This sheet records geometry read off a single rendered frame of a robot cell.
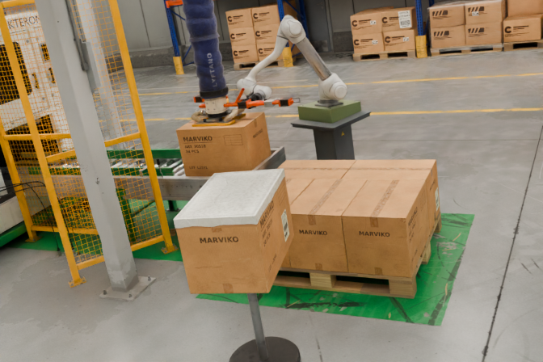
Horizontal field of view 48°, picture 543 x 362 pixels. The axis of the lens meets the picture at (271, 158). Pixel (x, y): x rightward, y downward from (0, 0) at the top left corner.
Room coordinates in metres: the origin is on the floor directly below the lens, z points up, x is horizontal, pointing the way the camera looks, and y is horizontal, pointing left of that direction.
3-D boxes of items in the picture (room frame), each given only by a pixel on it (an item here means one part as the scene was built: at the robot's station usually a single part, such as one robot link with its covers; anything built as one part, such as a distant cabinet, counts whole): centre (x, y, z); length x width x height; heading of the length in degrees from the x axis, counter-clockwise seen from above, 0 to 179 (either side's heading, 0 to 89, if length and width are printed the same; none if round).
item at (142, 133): (4.36, 1.28, 1.05); 0.87 x 0.10 x 2.10; 115
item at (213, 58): (4.70, 0.36, 1.68); 0.22 x 0.22 x 1.04
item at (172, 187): (4.78, 1.24, 0.50); 2.31 x 0.05 x 0.19; 63
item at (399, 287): (3.95, -0.42, 0.07); 1.20 x 1.00 x 0.14; 63
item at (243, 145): (4.70, 0.35, 0.75); 0.60 x 0.40 x 0.40; 66
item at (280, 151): (4.53, 0.05, 0.58); 0.70 x 0.03 x 0.06; 153
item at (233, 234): (2.86, 0.22, 0.82); 0.60 x 0.40 x 0.40; 163
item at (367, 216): (3.95, -0.42, 0.34); 1.20 x 1.00 x 0.40; 63
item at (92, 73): (4.07, 1.13, 1.62); 0.20 x 0.05 x 0.30; 63
